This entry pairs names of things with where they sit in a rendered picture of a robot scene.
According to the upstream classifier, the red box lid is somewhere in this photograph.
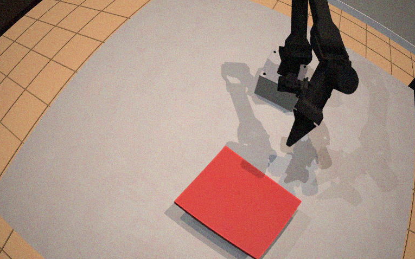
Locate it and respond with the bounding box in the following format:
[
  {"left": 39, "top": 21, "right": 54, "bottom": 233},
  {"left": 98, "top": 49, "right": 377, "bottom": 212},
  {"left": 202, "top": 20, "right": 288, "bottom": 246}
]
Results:
[{"left": 174, "top": 146, "right": 302, "bottom": 259}]

